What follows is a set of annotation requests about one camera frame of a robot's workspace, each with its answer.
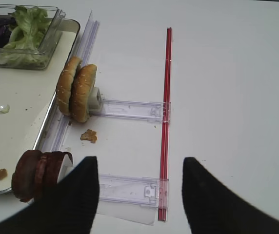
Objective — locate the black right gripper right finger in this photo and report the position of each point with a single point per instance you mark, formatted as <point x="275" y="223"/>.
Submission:
<point x="212" y="208"/>

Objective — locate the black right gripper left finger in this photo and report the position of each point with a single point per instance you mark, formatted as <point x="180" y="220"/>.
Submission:
<point x="69" y="208"/>

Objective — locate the dark meat patty inner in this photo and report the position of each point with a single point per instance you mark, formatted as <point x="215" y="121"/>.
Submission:
<point x="48" y="170"/>

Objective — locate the dark meat patty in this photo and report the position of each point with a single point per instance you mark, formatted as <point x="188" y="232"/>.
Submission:
<point x="22" y="183"/>
<point x="48" y="170"/>

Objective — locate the dark meat patty outer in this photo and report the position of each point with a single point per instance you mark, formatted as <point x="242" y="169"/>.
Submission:
<point x="22" y="183"/>

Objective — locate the bread crumb on table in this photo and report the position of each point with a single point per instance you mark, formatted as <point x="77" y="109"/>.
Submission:
<point x="89" y="135"/>

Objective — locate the small lettuce scrap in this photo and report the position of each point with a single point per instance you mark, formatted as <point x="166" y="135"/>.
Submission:
<point x="4" y="109"/>

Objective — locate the green lettuce leaves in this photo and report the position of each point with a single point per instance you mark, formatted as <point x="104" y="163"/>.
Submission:
<point x="31" y="26"/>

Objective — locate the white pusher block patty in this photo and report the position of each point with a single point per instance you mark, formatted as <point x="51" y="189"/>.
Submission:
<point x="65" y="169"/>

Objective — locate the white pusher block bun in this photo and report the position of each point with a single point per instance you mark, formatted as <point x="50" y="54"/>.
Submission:
<point x="95" y="102"/>

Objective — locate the metal baking tray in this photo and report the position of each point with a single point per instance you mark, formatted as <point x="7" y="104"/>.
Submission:
<point x="28" y="93"/>

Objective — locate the sesame bun top right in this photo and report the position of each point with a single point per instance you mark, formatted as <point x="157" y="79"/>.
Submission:
<point x="81" y="88"/>

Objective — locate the sesame bun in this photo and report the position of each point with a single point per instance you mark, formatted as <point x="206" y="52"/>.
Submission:
<point x="64" y="84"/>
<point x="81" y="88"/>

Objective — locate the sesame bun top left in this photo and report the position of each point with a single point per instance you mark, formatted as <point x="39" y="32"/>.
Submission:
<point x="64" y="84"/>

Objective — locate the clear plastic salad container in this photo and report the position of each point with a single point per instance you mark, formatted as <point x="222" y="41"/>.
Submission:
<point x="51" y="37"/>

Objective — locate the red plastic rail right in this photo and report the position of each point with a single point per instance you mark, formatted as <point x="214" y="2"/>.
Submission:
<point x="163" y="175"/>

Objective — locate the clear cross rail patty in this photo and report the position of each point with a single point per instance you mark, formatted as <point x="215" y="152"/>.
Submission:
<point x="143" y="191"/>

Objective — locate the clear cross rail bun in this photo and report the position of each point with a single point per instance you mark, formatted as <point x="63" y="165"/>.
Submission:
<point x="147" y="111"/>

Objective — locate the clear long rail right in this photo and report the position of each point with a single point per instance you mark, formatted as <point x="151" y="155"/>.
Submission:
<point x="55" y="123"/>

